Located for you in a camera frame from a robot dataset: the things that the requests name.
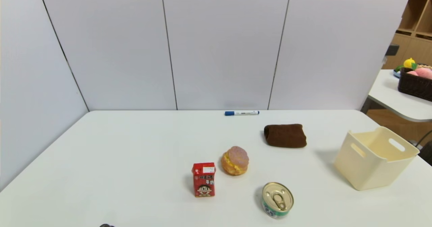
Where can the red milk carton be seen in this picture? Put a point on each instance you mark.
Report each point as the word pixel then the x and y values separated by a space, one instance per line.
pixel 204 179

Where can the blue white marker pen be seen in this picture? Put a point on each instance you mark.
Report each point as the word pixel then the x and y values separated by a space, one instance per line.
pixel 242 112

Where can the green toy vegetable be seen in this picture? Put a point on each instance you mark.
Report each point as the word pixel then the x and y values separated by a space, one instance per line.
pixel 399 67

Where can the black partition clamp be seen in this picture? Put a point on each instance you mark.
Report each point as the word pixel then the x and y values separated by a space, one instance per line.
pixel 392 49

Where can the cream puff pastry toy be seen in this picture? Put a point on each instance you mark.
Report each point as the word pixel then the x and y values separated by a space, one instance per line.
pixel 235 160

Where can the blue plate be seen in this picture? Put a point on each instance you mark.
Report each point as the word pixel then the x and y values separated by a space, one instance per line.
pixel 396 74

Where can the green label tin can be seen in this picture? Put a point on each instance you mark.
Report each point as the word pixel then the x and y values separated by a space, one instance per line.
pixel 277 200

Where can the yellow lemon toy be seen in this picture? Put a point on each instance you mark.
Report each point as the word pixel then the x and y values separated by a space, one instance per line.
pixel 409 63

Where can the brown towel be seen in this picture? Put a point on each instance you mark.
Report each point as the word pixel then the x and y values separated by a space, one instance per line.
pixel 285 136

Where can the pink peach toy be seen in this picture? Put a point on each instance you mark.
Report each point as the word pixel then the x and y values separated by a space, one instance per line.
pixel 423 73

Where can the dark wicker basket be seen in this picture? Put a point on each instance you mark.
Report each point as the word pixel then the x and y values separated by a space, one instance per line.
pixel 415 84

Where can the white side table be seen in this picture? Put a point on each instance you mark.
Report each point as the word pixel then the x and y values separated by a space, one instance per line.
pixel 395 97

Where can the black rounded background object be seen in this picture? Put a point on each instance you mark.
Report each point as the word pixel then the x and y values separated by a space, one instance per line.
pixel 427 152

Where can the cream white plastic box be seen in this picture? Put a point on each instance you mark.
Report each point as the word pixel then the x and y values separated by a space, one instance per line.
pixel 374 159

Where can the wooden shelf unit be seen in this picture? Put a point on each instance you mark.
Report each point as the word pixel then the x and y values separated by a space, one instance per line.
pixel 416 18

